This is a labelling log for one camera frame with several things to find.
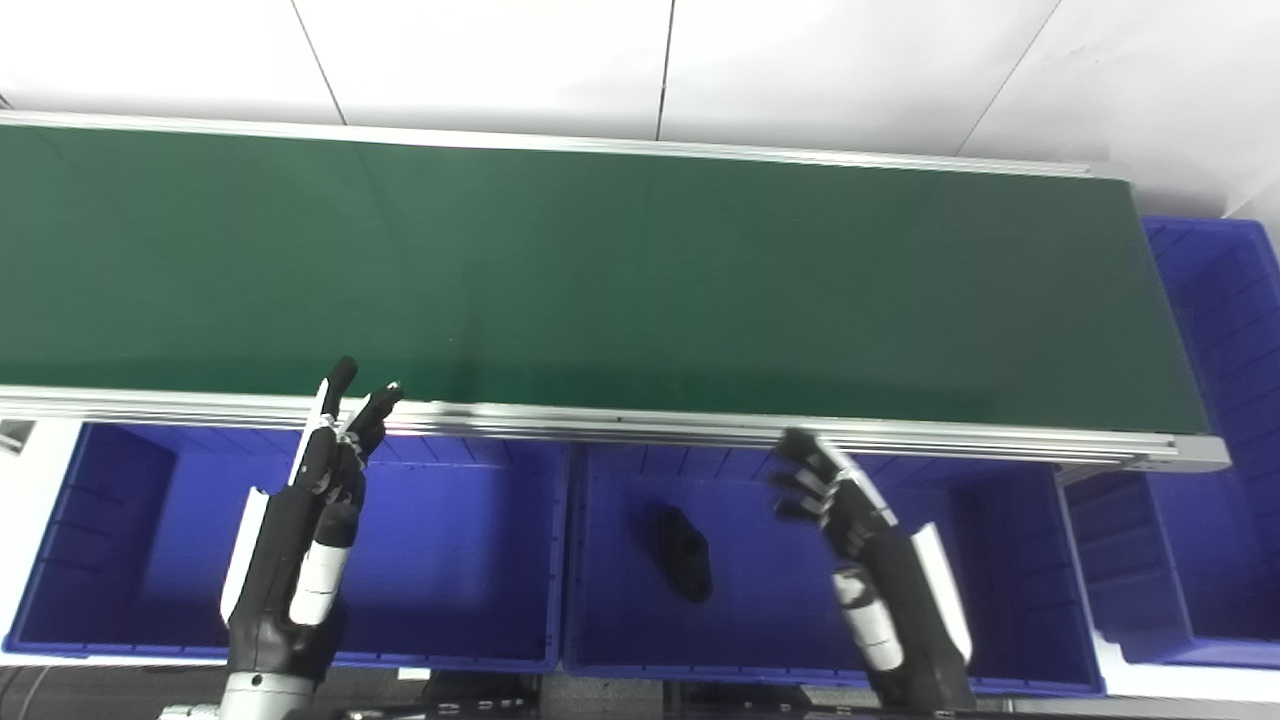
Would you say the green conveyor belt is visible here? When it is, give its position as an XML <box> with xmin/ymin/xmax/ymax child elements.
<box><xmin>0</xmin><ymin>110</ymin><xmax>1231</xmax><ymax>473</ymax></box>
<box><xmin>0</xmin><ymin>125</ymin><xmax>1211</xmax><ymax>436</ymax></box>

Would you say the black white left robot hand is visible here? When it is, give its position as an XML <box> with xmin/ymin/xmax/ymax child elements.
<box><xmin>220</xmin><ymin>357</ymin><xmax>404</xmax><ymax>683</ymax></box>

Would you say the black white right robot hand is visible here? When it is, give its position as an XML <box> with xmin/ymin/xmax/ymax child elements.
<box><xmin>768</xmin><ymin>428</ymin><xmax>977</xmax><ymax>709</ymax></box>

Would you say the black metal bracket part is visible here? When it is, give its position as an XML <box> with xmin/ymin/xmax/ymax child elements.
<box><xmin>640</xmin><ymin>505</ymin><xmax>716</xmax><ymax>604</ymax></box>

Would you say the blue plastic bin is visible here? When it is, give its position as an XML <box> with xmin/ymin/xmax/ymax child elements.
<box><xmin>1062</xmin><ymin>217</ymin><xmax>1280</xmax><ymax>669</ymax></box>
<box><xmin>3</xmin><ymin>422</ymin><xmax>571</xmax><ymax>671</ymax></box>
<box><xmin>563</xmin><ymin>443</ymin><xmax>1106</xmax><ymax>698</ymax></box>

